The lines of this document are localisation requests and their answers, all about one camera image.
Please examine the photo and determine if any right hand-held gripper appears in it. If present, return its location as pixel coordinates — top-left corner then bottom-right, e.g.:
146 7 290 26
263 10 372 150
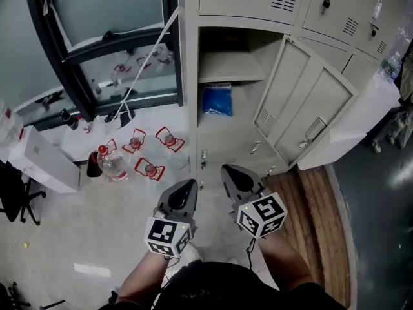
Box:
220 163 288 239

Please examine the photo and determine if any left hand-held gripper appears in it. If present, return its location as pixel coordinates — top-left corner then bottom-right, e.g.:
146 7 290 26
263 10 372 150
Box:
143 178 199 258

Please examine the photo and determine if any blue bagged item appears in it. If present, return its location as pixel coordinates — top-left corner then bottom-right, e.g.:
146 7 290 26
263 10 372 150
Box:
201 82 234 118

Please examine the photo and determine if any grey metal locker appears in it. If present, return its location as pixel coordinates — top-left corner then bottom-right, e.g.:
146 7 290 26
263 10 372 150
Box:
178 0 413 190

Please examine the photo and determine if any person's left forearm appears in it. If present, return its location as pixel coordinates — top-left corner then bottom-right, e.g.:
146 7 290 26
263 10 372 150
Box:
118 249 181 303

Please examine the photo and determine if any person's right forearm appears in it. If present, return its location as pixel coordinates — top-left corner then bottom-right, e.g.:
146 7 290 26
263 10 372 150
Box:
250 234 321 294

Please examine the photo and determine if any open grey locker door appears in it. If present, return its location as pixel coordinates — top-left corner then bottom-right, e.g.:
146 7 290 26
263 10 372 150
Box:
253 36 360 168

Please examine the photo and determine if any person's white shoe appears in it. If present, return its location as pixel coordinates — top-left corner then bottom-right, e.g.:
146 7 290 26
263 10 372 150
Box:
184 241 203 264

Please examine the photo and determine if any red cap clear water jug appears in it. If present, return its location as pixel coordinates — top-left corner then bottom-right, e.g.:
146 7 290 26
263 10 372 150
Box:
96 144 130 183

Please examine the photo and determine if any wooden plank platform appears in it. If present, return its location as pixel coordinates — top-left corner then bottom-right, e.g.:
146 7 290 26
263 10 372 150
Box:
266 165 359 309

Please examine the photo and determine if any person's black clothing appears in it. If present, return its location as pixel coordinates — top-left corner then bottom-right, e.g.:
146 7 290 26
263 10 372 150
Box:
108 260 351 310

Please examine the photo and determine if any small red cap spray bottle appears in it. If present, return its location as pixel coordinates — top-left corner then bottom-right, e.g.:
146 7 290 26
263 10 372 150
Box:
75 115 92 134

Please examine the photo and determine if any black bottle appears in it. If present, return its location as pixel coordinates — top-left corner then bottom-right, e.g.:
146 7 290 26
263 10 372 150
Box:
60 108 80 131

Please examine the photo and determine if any white cardboard box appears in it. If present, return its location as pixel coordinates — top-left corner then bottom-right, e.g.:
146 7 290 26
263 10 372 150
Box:
7 125 81 194

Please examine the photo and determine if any black office chair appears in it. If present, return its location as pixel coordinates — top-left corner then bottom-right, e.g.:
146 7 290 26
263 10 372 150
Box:
0 159 48 226

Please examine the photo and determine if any large clear water barrel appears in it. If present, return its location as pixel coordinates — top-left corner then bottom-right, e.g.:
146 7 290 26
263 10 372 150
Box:
0 100 25 149

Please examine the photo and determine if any green label water bottle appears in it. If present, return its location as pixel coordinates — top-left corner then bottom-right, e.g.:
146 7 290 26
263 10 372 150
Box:
378 51 403 84

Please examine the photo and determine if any black chair base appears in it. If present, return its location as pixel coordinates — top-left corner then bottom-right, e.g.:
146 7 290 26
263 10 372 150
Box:
0 281 65 310

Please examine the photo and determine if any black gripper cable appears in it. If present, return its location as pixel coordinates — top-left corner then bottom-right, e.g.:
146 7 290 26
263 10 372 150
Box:
159 255 182 292
245 236 257 269

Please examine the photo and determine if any white rope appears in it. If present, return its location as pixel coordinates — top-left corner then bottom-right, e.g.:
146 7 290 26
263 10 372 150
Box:
103 5 180 124

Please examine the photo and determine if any black window frame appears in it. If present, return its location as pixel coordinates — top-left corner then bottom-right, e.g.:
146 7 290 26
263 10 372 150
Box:
23 0 181 132

